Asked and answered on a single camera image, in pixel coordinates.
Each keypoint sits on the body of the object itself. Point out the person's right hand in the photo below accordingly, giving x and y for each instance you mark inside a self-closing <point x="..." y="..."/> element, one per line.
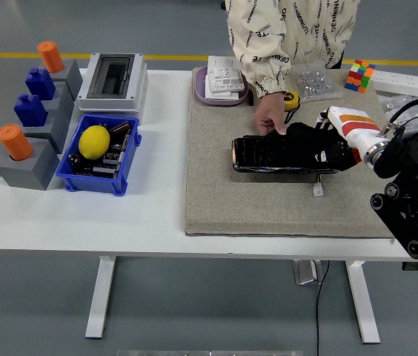
<point x="270" y="111"/>

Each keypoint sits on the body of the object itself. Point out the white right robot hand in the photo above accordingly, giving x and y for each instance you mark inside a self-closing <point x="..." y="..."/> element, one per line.
<point x="355" y="128"/>

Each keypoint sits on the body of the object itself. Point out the black rag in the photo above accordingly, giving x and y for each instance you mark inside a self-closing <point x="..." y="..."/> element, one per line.
<point x="301" y="141"/>

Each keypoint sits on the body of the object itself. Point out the person's right forearm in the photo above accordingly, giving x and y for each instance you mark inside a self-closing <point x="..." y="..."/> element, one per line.
<point x="264" y="70"/>

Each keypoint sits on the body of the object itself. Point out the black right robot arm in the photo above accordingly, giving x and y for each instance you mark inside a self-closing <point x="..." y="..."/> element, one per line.
<point x="409" y="155"/>

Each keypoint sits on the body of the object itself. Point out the yellow tape measure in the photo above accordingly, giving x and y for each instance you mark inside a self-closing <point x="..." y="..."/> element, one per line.
<point x="292" y="100"/>

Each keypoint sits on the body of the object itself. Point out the clear bag of washers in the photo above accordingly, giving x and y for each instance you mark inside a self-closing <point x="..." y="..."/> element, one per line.
<point x="394" y="102"/>

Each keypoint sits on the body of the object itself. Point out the clear bag of screws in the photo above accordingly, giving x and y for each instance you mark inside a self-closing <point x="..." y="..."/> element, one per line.
<point x="312" y="83"/>

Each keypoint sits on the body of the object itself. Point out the colourful puzzle cube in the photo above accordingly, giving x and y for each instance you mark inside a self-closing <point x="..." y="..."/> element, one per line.
<point x="359" y="76"/>

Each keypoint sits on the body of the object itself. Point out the white power strip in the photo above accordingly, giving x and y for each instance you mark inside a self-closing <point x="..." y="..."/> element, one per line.
<point x="409" y="81"/>

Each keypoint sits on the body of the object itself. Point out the purple tray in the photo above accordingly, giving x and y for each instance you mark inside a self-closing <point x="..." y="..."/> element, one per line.
<point x="201" y="89"/>

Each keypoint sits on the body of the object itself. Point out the person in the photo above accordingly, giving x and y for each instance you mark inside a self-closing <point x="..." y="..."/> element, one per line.
<point x="290" y="26"/>

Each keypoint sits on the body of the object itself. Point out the grey-brown mat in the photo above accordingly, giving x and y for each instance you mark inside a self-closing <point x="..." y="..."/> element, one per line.
<point x="268" y="207"/>

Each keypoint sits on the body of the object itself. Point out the white table leg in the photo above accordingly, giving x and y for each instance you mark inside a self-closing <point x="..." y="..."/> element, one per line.
<point x="99" y="296"/>
<point x="362" y="300"/>

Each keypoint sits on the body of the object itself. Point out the silver metal control box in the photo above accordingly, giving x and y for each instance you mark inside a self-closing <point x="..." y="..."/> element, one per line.
<point x="305" y="272"/>

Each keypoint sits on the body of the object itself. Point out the dark circuit board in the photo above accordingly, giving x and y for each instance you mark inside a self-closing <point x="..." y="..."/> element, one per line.
<point x="109" y="163"/>

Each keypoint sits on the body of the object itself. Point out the yellow lemon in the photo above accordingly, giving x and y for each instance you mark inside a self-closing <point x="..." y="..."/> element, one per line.
<point x="94" y="142"/>

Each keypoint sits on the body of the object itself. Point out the grey block holder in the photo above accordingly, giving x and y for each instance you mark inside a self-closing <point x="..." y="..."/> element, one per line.
<point x="59" y="130"/>
<point x="38" y="168"/>
<point x="62" y="100"/>
<point x="73" y="76"/>

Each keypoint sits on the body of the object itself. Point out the blue plastic bin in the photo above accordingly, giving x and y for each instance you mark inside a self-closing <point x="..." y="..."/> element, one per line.
<point x="83" y="183"/>

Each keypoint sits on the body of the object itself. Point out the orange plastic cylinder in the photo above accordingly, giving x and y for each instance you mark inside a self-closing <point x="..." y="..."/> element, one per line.
<point x="50" y="57"/>
<point x="14" y="142"/>

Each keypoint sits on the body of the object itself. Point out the blue plastic block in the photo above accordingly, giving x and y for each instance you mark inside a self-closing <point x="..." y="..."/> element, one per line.
<point x="40" y="85"/>
<point x="31" y="111"/>

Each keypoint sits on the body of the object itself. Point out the white wall socket plate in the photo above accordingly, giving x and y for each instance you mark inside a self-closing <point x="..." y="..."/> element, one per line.
<point x="225" y="95"/>
<point x="222" y="64"/>
<point x="224" y="83"/>

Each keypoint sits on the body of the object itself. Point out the grey electrical enclosure box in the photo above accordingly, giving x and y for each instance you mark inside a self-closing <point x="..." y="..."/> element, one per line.
<point x="138" y="89"/>

